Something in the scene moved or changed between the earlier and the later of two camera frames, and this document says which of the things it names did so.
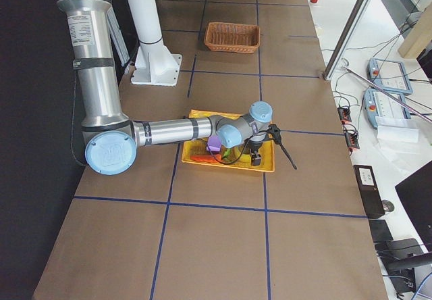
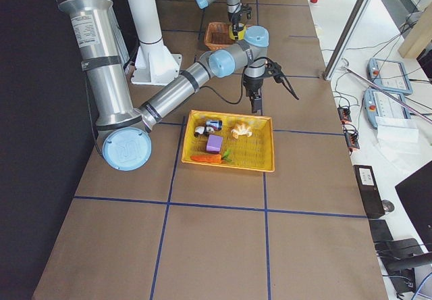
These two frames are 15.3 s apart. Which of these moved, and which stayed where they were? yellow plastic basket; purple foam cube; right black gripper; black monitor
Moved: right black gripper
Stayed: black monitor; purple foam cube; yellow plastic basket
